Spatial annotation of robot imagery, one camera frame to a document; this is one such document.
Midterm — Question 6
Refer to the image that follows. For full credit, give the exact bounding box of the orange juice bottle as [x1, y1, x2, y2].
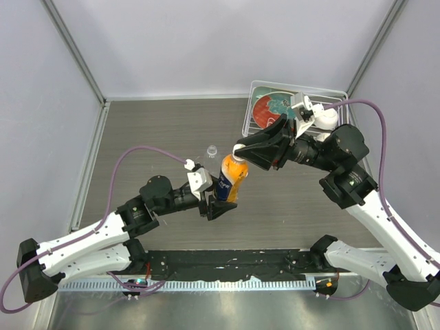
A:
[214, 154, 249, 203]

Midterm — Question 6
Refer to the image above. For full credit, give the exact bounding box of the white bottle cap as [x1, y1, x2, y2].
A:
[232, 144, 245, 159]

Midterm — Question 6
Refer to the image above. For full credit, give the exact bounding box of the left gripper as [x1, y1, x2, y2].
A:
[155, 175, 237, 219]

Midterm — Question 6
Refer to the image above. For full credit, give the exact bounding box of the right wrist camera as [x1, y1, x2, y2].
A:
[290, 92, 324, 138]

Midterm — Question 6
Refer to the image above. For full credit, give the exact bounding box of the upper white bowl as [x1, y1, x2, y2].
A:
[314, 108, 339, 131]

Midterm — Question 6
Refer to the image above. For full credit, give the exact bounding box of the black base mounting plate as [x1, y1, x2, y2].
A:
[106, 249, 340, 283]

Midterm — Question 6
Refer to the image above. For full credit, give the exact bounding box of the lower white bowl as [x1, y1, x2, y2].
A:
[316, 133, 330, 142]

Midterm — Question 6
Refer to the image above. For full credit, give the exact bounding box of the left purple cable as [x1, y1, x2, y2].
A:
[0, 145, 188, 314]

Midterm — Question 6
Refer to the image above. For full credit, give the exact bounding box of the red and teal plate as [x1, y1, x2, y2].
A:
[252, 87, 296, 129]

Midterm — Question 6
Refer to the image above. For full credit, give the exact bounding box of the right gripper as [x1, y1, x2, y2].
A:
[235, 113, 338, 172]

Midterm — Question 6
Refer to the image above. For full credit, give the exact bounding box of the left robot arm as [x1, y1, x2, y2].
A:
[16, 170, 238, 303]

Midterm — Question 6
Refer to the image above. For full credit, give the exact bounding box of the clear empty plastic bottle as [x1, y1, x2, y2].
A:
[203, 144, 221, 172]

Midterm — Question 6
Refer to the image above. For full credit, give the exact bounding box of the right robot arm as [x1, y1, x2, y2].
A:
[235, 115, 439, 311]

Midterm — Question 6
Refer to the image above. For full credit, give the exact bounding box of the white wire dish rack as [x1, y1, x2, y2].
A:
[242, 80, 350, 137]

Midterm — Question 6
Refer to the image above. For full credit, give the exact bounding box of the white bowl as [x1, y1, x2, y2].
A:
[316, 133, 330, 142]
[314, 108, 339, 131]

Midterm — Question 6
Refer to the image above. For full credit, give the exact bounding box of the slotted cable duct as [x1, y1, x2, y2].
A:
[58, 277, 316, 292]

